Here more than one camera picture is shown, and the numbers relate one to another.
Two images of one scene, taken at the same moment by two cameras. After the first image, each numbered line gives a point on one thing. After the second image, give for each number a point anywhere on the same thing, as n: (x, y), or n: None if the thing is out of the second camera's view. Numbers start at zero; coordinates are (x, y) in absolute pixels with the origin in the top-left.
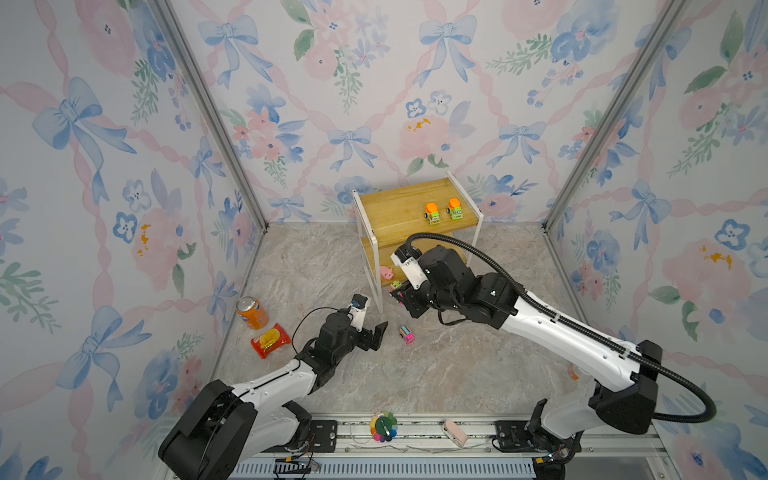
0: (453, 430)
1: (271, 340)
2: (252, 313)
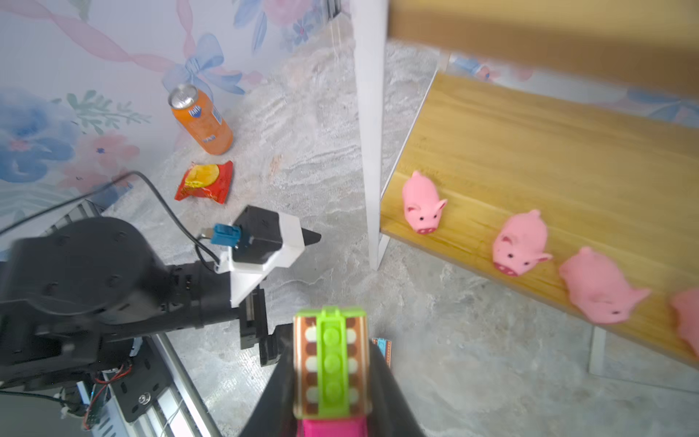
0: None
1: (207, 180)
2: (197, 112)
